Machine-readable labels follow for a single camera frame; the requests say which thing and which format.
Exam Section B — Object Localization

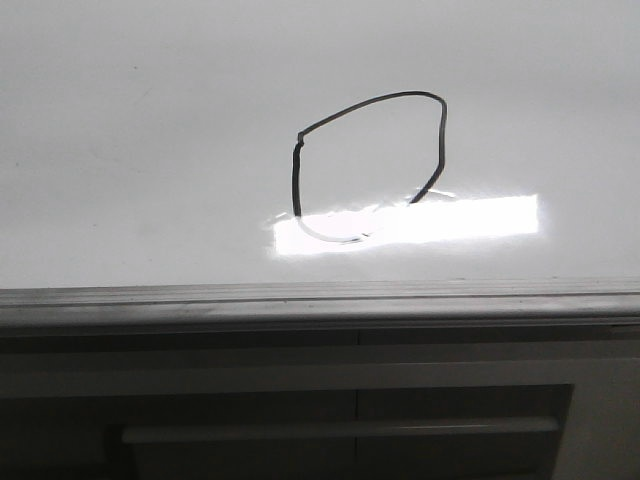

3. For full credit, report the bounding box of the white whiteboard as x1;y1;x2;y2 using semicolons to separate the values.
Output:
1;1;639;288

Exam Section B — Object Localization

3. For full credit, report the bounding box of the grey drawer handle bar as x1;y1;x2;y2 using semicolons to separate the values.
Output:
122;416;560;445

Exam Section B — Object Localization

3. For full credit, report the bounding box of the grey aluminium whiteboard frame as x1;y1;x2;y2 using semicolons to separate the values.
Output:
1;278;639;335

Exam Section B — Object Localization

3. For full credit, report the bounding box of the grey cabinet drawer front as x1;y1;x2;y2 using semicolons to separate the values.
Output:
1;340;639;479

